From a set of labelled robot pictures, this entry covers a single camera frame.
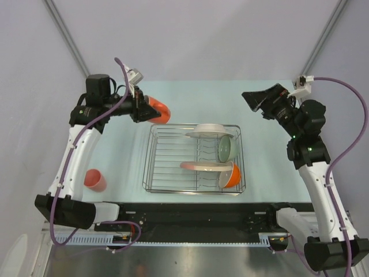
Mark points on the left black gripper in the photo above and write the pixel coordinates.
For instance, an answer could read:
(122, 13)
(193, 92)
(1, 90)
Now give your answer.
(141, 111)

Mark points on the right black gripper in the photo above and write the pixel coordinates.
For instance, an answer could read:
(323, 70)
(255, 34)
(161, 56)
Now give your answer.
(258, 99)

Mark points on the orange mug with handle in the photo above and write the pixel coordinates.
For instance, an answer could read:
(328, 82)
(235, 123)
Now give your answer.
(161, 108)

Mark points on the green ceramic bowl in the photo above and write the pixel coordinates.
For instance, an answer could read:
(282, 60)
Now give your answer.
(228, 149)

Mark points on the white scalloped plate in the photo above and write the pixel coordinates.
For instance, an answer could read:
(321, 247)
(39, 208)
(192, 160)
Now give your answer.
(209, 131)

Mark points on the metal wire dish rack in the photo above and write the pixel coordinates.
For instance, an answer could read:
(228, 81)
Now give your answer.
(168, 146)

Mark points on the pink cream floral plate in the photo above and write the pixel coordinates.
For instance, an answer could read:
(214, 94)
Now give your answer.
(207, 166)

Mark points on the white orange ceramic bowl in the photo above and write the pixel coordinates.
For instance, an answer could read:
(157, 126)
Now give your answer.
(230, 178)

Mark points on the pink cup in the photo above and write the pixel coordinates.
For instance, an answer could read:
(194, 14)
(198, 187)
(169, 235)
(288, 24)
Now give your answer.
(95, 181)

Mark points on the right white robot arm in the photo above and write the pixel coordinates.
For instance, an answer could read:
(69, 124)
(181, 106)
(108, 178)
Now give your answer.
(334, 242)

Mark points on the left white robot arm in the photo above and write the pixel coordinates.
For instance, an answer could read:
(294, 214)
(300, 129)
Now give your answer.
(62, 204)

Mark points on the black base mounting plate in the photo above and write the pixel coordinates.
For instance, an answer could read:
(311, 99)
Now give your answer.
(203, 223)

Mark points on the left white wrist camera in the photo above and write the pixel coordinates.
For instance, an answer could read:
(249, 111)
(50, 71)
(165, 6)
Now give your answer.
(134, 75)

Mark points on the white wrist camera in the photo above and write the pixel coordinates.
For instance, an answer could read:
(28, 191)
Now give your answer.
(302, 86)
(134, 75)

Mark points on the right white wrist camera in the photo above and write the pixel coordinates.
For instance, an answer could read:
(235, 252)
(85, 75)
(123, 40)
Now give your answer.
(302, 86)

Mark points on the aluminium frame rail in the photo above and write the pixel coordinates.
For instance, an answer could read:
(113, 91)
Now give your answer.
(46, 227)

